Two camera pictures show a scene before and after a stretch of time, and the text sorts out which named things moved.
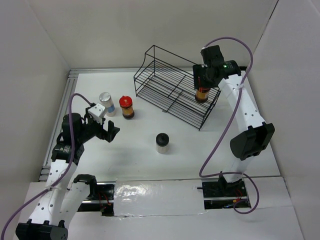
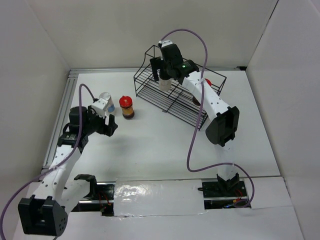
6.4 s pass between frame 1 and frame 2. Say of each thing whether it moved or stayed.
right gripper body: moved
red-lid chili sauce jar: stayed
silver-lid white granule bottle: stayed
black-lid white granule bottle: moved
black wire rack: stayed
